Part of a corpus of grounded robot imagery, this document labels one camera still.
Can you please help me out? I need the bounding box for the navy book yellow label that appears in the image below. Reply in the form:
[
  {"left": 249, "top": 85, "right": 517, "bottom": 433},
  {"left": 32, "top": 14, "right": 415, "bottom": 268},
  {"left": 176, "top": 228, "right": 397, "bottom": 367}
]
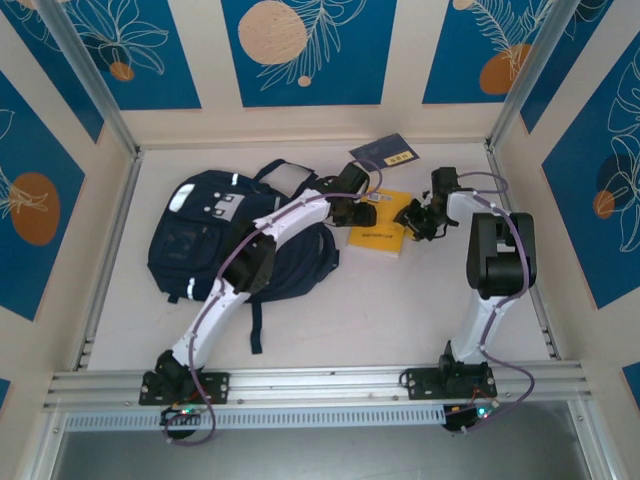
[{"left": 348, "top": 132, "right": 420, "bottom": 174}]

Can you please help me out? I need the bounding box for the navy blue student backpack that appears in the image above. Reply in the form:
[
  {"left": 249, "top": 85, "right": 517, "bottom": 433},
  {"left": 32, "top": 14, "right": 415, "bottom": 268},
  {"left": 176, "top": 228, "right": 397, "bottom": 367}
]
[{"left": 146, "top": 158, "right": 341, "bottom": 355}]

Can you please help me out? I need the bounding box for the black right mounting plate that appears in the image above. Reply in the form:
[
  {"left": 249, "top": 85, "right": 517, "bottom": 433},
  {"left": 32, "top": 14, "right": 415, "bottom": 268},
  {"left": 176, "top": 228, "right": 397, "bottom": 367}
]
[{"left": 403, "top": 367, "right": 498, "bottom": 401}]

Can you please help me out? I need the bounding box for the black mounting plate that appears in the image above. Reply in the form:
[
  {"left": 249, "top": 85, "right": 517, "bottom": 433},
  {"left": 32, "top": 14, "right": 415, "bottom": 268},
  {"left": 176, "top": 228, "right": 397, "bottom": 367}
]
[
  {"left": 403, "top": 367, "right": 498, "bottom": 401},
  {"left": 138, "top": 370, "right": 231, "bottom": 406}
]

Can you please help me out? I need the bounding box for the right black controller board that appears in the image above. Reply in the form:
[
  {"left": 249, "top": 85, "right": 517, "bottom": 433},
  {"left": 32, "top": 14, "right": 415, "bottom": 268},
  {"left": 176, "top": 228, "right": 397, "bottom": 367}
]
[{"left": 443, "top": 403, "right": 496, "bottom": 435}]

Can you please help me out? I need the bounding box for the black controller board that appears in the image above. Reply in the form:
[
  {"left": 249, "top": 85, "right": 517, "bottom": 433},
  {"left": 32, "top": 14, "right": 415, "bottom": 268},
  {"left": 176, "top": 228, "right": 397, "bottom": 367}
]
[
  {"left": 443, "top": 403, "right": 496, "bottom": 435},
  {"left": 158, "top": 405, "right": 205, "bottom": 427}
]

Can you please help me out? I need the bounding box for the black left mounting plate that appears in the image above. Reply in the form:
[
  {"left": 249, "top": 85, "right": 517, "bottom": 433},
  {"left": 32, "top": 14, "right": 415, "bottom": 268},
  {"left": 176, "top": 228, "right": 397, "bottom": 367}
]
[{"left": 138, "top": 370, "right": 231, "bottom": 406}]

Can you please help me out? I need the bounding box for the left black controller board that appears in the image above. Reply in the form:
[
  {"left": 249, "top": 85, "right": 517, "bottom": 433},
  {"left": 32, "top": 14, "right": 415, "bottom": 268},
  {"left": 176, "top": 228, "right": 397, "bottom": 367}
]
[{"left": 158, "top": 405, "right": 205, "bottom": 427}]

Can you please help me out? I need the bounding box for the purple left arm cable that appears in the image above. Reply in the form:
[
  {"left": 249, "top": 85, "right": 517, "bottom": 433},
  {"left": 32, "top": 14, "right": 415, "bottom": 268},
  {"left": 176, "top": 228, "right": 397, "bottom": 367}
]
[{"left": 162, "top": 158, "right": 385, "bottom": 446}]

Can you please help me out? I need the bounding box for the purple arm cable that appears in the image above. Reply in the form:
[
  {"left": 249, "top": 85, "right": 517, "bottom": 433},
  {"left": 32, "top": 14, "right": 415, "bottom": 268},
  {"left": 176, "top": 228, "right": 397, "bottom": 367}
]
[
  {"left": 444, "top": 170, "right": 536, "bottom": 436},
  {"left": 162, "top": 158, "right": 385, "bottom": 446}
]

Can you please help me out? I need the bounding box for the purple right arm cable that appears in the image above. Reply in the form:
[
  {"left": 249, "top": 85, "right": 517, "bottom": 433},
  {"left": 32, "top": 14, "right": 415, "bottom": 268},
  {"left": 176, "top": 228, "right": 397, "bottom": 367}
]
[{"left": 444, "top": 170, "right": 536, "bottom": 436}]

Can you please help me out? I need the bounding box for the aluminium right side rail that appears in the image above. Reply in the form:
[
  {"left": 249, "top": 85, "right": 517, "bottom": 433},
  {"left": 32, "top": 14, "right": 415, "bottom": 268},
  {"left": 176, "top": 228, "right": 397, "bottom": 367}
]
[{"left": 487, "top": 144, "right": 561, "bottom": 362}]

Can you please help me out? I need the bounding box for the blue floral wall panel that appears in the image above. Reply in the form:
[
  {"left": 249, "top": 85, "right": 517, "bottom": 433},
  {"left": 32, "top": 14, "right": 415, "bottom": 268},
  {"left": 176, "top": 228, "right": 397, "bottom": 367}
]
[
  {"left": 542, "top": 29, "right": 640, "bottom": 310},
  {"left": 519, "top": 0, "right": 617, "bottom": 135},
  {"left": 0, "top": 69, "right": 87, "bottom": 322},
  {"left": 0, "top": 9, "right": 105, "bottom": 145},
  {"left": 422, "top": 0, "right": 571, "bottom": 105},
  {"left": 221, "top": 0, "right": 399, "bottom": 108},
  {"left": 49, "top": 0, "right": 203, "bottom": 111}
]

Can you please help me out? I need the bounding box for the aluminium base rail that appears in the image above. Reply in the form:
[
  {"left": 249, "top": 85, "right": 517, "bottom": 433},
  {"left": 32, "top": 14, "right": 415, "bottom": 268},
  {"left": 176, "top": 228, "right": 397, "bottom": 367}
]
[{"left": 44, "top": 367, "right": 590, "bottom": 410}]

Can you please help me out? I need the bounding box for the aluminium right corner post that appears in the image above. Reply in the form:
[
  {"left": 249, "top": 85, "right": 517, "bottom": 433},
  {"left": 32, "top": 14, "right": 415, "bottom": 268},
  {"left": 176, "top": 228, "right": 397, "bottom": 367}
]
[{"left": 485, "top": 0, "right": 584, "bottom": 151}]

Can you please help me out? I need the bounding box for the aluminium corner post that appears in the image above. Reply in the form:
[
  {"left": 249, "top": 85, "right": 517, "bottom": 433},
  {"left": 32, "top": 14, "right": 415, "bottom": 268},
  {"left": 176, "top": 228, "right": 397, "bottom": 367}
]
[
  {"left": 37, "top": 0, "right": 144, "bottom": 157},
  {"left": 485, "top": 0, "right": 584, "bottom": 151}
]

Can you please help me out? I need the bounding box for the grey slotted cable duct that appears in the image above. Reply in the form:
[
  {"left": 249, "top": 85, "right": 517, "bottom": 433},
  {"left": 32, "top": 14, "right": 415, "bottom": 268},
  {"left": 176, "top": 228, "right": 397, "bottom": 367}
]
[{"left": 64, "top": 404, "right": 446, "bottom": 432}]

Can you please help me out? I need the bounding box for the aluminium left side rail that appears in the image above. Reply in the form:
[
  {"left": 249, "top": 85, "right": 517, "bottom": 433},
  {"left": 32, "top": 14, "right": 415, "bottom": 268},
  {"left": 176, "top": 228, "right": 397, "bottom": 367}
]
[{"left": 73, "top": 147, "right": 146, "bottom": 372}]

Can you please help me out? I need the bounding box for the aluminium left corner post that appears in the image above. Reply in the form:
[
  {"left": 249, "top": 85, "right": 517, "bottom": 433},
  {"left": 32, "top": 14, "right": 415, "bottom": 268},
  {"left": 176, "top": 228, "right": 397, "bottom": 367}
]
[{"left": 37, "top": 0, "right": 144, "bottom": 157}]

